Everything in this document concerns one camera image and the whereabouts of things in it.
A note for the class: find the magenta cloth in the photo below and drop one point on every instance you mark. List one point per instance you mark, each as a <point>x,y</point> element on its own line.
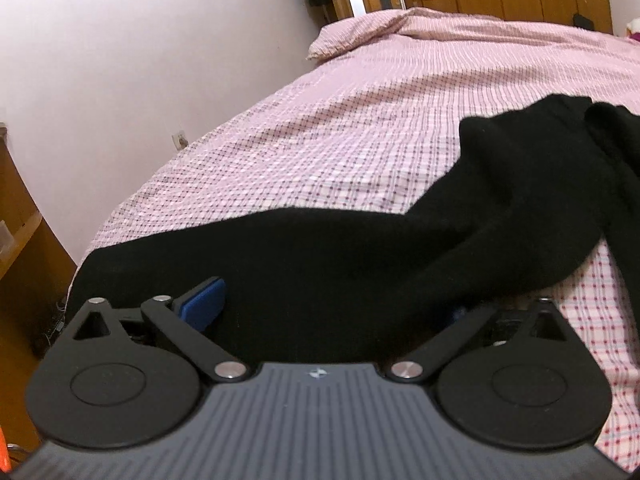
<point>634,34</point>

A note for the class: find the small black device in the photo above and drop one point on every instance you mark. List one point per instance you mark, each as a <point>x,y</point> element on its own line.
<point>583,21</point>

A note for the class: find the pink plaid bed cover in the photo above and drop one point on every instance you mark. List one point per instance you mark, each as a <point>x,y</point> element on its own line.
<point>350,135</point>

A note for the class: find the white wall outlet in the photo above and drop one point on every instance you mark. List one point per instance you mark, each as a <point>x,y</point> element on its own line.
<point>180,139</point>

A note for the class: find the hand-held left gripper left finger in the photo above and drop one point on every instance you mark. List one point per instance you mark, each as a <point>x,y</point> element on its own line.
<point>201,306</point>

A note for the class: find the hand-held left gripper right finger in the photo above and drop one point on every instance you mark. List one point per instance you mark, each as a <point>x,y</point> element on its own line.
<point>460,332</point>

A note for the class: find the black knit garment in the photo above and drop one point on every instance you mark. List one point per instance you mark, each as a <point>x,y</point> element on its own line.
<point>350,260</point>

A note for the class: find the wooden side desk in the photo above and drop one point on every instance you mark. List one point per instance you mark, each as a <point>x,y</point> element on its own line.
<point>25,260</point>

